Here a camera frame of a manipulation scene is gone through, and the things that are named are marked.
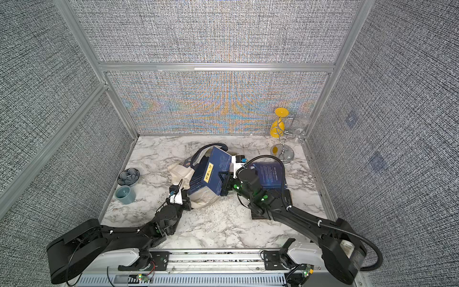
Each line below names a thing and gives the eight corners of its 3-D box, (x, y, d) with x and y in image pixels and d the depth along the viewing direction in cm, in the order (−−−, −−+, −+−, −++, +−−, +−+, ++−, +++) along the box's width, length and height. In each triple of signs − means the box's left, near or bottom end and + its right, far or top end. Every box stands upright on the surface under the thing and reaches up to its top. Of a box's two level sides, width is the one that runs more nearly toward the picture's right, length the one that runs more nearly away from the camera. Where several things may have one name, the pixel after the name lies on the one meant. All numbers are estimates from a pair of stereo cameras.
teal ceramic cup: (118, 204, 92) (111, 198, 86) (123, 191, 96) (117, 184, 91) (133, 204, 92) (127, 198, 86) (137, 191, 96) (132, 184, 91)
